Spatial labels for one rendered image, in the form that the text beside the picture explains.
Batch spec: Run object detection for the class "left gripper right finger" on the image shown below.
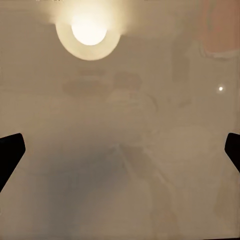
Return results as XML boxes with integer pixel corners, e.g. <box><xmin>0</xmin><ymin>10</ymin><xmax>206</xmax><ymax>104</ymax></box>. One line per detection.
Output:
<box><xmin>224</xmin><ymin>133</ymin><xmax>240</xmax><ymax>172</ymax></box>

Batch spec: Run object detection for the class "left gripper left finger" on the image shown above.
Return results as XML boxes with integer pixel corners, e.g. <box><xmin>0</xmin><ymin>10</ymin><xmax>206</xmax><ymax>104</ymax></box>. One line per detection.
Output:
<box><xmin>0</xmin><ymin>133</ymin><xmax>26</xmax><ymax>192</ymax></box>

